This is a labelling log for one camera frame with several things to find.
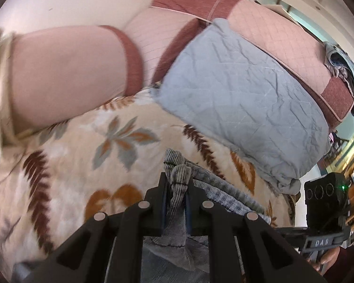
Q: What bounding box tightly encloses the grey quilted pillow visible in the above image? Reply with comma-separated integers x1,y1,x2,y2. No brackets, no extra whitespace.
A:
153,19,329,195

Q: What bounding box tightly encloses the pink bolster cushion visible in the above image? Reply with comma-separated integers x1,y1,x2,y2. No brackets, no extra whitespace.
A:
10,26,144,133

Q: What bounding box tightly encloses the cream leaf print blanket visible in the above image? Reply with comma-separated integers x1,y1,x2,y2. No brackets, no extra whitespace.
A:
0,90,295,279

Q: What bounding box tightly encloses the dark red sleeve forearm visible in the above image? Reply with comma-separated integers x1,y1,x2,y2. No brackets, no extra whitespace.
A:
324,245,354,282

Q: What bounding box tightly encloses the right hand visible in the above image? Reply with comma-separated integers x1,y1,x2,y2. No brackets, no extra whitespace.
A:
310,247,340,275

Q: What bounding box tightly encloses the pink padded headboard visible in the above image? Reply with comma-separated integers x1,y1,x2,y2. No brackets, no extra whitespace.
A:
125,0,354,129

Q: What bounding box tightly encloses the clothes pile on headboard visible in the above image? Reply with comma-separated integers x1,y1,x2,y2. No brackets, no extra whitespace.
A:
323,42,354,116

